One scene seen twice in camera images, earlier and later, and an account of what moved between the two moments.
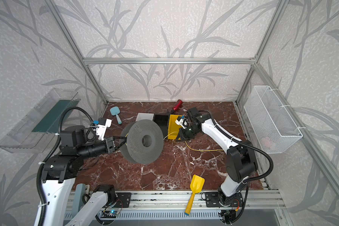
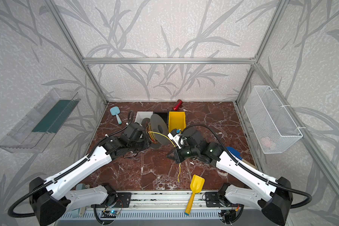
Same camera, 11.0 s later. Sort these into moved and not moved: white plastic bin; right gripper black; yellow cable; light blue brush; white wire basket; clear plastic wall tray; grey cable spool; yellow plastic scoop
Moved: yellow cable; grey cable spool; right gripper black
Not moved: yellow plastic scoop; white plastic bin; clear plastic wall tray; white wire basket; light blue brush
